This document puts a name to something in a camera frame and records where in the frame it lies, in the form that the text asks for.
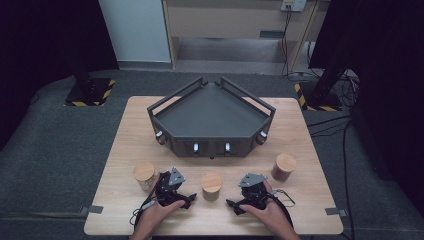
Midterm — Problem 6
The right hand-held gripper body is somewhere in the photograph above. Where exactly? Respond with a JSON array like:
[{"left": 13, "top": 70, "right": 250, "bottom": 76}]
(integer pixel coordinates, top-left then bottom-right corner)
[{"left": 238, "top": 172, "right": 270, "bottom": 211}]

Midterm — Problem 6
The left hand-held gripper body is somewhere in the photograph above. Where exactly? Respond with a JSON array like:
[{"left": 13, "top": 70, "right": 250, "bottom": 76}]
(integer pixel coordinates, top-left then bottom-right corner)
[{"left": 154, "top": 166, "right": 188, "bottom": 208}]

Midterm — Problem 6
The wooden-lid jar with beige contents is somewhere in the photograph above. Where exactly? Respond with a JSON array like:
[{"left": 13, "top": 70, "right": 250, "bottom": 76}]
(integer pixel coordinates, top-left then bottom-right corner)
[{"left": 200, "top": 171, "right": 224, "bottom": 202}]

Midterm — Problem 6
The wooden-lid jar with pale balls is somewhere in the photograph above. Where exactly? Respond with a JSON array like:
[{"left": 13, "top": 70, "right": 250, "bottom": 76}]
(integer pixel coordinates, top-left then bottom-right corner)
[{"left": 132, "top": 161, "right": 156, "bottom": 192}]

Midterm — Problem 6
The black metal corner rack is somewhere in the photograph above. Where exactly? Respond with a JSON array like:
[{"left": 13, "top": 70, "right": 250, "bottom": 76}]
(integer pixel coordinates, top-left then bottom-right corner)
[{"left": 146, "top": 76, "right": 277, "bottom": 158}]

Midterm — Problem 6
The person's right hand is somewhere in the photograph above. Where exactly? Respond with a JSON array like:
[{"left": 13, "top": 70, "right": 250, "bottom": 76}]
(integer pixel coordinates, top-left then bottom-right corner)
[{"left": 239, "top": 180, "right": 295, "bottom": 236}]

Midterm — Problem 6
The person's left hand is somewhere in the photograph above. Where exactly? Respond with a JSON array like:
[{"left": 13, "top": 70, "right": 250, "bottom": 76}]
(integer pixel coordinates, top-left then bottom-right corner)
[{"left": 134, "top": 171, "right": 186, "bottom": 234}]

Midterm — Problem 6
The wooden-lid jar with brown contents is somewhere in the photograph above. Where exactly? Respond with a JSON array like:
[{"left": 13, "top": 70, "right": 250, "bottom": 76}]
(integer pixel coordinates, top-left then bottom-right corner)
[{"left": 271, "top": 153, "right": 298, "bottom": 183}]

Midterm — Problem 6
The grey tape strip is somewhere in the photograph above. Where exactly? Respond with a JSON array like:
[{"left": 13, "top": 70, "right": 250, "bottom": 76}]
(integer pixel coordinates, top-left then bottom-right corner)
[
  {"left": 79, "top": 205, "right": 105, "bottom": 215},
  {"left": 324, "top": 207, "right": 349, "bottom": 218}
]

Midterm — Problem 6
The black stand with striped base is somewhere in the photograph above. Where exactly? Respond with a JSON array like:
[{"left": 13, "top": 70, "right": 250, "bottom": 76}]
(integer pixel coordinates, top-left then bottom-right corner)
[
  {"left": 63, "top": 59, "right": 117, "bottom": 108},
  {"left": 294, "top": 66, "right": 348, "bottom": 113}
]

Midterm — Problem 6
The white panel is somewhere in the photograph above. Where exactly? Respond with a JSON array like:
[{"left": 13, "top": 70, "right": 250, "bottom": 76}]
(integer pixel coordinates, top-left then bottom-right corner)
[{"left": 98, "top": 0, "right": 172, "bottom": 64}]

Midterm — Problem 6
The light wooden cabinet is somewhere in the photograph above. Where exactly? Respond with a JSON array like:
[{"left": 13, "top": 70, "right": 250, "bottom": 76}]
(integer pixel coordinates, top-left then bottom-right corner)
[{"left": 161, "top": 0, "right": 332, "bottom": 73}]

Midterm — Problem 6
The black curtain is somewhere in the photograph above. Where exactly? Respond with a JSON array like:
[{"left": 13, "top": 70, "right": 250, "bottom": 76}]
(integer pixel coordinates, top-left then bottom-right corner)
[
  {"left": 0, "top": 0, "right": 120, "bottom": 152},
  {"left": 309, "top": 0, "right": 424, "bottom": 209}
]

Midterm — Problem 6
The left hand-held gripper cable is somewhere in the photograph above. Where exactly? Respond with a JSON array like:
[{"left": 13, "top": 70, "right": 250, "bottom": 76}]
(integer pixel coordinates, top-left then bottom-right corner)
[{"left": 129, "top": 186, "right": 158, "bottom": 228}]

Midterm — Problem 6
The hand-held gripper cable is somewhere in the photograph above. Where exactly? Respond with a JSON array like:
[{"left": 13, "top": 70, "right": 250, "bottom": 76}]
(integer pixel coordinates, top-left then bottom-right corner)
[
  {"left": 266, "top": 188, "right": 297, "bottom": 228},
  {"left": 129, "top": 186, "right": 158, "bottom": 228}
]

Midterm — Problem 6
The right hand-held gripper cable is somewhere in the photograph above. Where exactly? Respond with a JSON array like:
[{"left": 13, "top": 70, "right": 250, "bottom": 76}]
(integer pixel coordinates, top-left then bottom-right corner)
[{"left": 266, "top": 188, "right": 297, "bottom": 228}]

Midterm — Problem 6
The long black floor cable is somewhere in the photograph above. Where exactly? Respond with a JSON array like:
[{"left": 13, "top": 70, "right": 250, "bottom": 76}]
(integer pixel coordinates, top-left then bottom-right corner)
[{"left": 306, "top": 114, "right": 357, "bottom": 240}]

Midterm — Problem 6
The tangled black cable bundle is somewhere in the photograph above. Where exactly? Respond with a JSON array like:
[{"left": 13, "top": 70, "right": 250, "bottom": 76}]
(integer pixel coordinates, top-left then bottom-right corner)
[{"left": 338, "top": 73, "right": 362, "bottom": 108}]

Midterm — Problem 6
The black socket cable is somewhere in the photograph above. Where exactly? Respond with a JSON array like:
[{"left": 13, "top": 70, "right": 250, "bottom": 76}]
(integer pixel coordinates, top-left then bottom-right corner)
[{"left": 280, "top": 5, "right": 293, "bottom": 78}]

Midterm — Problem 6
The wall power socket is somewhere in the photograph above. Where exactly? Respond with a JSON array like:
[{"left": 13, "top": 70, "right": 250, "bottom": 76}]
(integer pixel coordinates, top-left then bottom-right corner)
[{"left": 280, "top": 0, "right": 307, "bottom": 13}]

